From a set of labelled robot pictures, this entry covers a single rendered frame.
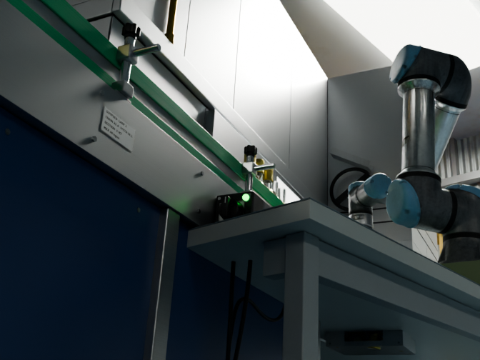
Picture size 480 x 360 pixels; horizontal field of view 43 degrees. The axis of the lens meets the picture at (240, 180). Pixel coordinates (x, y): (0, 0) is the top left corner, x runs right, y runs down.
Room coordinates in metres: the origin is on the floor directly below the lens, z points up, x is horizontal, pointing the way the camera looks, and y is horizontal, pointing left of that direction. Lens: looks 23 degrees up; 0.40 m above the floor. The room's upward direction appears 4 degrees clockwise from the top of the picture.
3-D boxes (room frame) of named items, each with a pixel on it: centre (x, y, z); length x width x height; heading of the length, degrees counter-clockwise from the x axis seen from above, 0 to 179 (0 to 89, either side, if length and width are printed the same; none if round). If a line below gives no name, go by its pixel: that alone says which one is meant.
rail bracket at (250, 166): (1.22, -0.04, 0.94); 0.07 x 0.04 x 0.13; 63
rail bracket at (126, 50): (0.81, 0.17, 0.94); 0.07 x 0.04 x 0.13; 63
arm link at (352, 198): (1.84, -0.39, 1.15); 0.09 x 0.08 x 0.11; 13
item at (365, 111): (2.88, -0.74, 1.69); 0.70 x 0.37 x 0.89; 153
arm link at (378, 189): (1.75, -0.43, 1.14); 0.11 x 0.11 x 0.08; 13
